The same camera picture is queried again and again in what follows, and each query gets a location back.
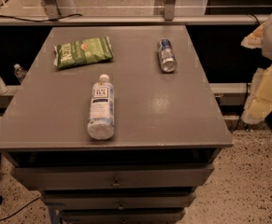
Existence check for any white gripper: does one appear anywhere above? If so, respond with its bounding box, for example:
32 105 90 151
241 14 272 124

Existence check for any blue label plastic water bottle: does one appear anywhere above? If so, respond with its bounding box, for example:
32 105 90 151
87 74 115 140

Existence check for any small clear bottle background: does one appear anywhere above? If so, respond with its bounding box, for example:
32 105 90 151
14 63 27 83

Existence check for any blue silver soda can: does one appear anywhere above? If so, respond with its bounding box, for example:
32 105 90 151
157 39 177 73

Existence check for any top drawer with knob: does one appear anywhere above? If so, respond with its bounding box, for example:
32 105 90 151
13 164 214 190

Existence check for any drawer with knob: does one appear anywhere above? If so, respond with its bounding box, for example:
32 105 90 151
13 164 214 190
61 208 185 224
43 192 195 210

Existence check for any grey drawer cabinet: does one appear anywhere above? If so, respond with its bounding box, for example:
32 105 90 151
0 26 232 224

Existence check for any green chip bag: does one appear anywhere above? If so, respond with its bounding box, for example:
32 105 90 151
53 37 113 69

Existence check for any bottom drawer with knob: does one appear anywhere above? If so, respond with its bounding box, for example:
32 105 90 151
61 208 185 224

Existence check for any middle drawer with knob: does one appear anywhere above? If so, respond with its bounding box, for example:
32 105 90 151
43 192 195 210

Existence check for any grey metal post centre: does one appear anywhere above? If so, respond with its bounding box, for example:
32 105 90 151
153 0 176 21

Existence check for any grey metal post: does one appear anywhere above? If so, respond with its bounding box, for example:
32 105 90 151
32 0 78 21
153 0 176 21

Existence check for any black cable on ledge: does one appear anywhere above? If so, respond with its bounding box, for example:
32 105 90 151
0 8 83 23

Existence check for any grey metal post left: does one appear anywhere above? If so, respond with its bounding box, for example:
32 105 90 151
32 0 78 21

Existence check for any black cable on floor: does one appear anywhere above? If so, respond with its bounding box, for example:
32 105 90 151
0 196 42 223

